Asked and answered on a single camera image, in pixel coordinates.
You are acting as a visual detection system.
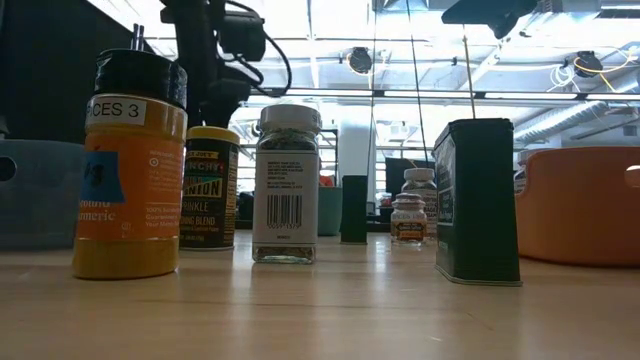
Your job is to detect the yellow-lid crunchy onion jar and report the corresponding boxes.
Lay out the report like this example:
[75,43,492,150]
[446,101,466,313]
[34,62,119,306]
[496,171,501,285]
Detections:
[178,126,242,252]

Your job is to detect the turmeric jar with black lid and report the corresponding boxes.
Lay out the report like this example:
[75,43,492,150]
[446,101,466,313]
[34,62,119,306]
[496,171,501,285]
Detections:
[72,48,189,280]

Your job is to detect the small round glass jar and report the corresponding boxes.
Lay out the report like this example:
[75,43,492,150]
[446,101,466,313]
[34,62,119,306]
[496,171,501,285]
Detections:
[389,192,429,246]

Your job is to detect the dark green pepper tin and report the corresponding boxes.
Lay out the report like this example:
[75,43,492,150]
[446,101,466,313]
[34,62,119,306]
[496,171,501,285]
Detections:
[432,118,524,288]

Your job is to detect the orange plastic bin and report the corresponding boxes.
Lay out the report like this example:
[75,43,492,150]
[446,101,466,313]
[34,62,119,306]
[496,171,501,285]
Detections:
[514,146,640,268]

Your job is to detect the thin metal rods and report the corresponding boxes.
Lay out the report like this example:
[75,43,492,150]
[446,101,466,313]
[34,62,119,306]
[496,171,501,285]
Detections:
[130,23,146,52]

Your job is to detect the black office chair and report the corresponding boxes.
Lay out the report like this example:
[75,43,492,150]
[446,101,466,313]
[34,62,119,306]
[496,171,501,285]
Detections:
[236,192,254,230]

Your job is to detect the white building column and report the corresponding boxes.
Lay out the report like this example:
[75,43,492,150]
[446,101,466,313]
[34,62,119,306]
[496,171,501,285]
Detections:
[338,107,376,189]

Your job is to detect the black curtain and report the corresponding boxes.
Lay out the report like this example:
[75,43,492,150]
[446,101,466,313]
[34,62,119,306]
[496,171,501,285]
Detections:
[0,0,154,146]

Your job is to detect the teal plastic bin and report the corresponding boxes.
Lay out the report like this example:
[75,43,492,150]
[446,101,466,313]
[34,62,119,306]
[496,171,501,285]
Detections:
[317,186,344,237]

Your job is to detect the black upright block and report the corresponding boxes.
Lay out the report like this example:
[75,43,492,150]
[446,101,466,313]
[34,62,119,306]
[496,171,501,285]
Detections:
[340,174,369,246]

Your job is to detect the blue-grey plastic bin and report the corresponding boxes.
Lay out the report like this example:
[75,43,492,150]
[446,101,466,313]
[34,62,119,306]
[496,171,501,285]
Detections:
[0,139,87,251]

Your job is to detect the black monitor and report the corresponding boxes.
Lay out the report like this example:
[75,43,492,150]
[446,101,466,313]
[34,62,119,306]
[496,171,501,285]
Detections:
[384,157,436,201]

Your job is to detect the long ceiling light strip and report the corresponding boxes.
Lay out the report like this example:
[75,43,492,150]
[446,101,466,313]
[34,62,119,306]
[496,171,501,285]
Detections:
[249,87,640,101]

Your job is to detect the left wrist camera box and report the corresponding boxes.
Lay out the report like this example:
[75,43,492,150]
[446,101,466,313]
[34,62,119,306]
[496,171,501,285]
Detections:
[219,9,267,62]

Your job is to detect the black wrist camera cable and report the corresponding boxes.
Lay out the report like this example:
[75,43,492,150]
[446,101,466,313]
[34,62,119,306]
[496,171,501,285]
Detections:
[224,0,294,99]

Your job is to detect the hanging cable reel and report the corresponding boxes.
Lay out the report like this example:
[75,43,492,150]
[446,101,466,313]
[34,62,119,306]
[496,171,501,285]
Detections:
[347,46,374,75]
[572,50,605,79]

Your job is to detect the black hanging cable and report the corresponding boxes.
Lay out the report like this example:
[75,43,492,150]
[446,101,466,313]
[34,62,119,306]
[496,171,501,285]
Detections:
[404,0,432,164]

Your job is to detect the black aluminium table frame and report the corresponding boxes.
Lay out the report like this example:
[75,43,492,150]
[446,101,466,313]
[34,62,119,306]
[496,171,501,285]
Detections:
[234,219,396,234]

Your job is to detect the ribbed ventilation duct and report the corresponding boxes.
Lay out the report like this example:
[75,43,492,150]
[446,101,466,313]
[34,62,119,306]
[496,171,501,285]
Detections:
[514,101,609,144]

